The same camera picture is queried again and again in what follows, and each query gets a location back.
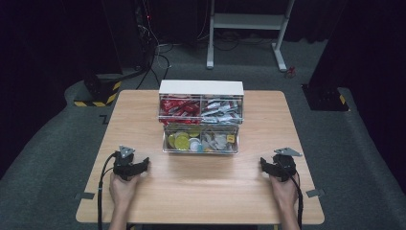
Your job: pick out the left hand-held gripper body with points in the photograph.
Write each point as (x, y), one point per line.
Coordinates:
(123, 164)

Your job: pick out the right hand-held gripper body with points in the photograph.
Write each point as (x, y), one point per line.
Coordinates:
(284, 166)

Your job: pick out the pile of red sachets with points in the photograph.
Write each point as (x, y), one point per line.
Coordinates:
(178, 107)

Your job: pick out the clear drawer with sachets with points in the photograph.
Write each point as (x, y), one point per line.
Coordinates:
(200, 110)

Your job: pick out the white storage organizer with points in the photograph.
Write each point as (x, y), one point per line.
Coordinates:
(201, 87)

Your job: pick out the person's right hand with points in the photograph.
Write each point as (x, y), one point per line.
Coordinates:
(284, 191)

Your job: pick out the person's left hand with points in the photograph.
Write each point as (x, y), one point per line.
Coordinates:
(122, 190)

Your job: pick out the yellow round capsule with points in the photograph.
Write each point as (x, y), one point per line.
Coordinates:
(182, 142)
(171, 140)
(194, 131)

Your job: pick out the grey tape strip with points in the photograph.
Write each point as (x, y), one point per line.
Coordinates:
(315, 193)
(84, 195)

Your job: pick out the small yellow square packet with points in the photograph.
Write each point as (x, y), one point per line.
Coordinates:
(230, 138)

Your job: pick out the white round creamer cup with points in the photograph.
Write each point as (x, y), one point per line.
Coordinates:
(194, 144)

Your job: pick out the heap of clear packets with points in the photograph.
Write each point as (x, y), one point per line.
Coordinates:
(215, 141)

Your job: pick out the clear drawer with capsules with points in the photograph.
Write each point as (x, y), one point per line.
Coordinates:
(200, 140)

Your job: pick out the pile of silver sachets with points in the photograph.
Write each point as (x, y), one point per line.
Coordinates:
(221, 110)

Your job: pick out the black yellow striped stand base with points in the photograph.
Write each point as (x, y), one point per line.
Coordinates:
(102, 92)

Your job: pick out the small red floor object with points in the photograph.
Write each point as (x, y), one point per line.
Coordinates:
(289, 72)

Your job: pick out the white metal stand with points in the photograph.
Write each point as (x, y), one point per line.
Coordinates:
(245, 21)

